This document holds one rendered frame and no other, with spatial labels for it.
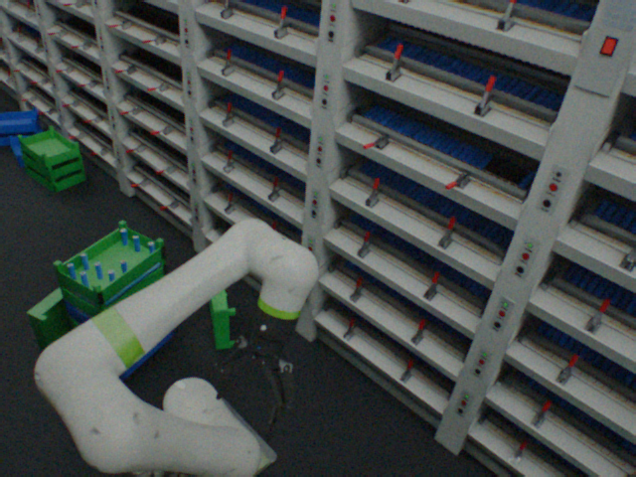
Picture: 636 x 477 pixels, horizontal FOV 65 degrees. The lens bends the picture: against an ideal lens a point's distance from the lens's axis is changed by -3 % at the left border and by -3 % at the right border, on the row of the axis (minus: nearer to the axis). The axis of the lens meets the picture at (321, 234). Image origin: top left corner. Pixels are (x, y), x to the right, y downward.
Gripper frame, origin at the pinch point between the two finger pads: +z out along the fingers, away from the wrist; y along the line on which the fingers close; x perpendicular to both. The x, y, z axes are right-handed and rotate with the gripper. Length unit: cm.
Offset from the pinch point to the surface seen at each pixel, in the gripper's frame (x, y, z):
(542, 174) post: -35, -37, -68
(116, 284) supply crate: -29, 67, 9
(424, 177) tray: -48, -10, -56
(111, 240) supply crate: -45, 87, 5
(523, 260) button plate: -43, -41, -47
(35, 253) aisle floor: -69, 152, 45
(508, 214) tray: -41, -33, -56
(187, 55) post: -72, 95, -64
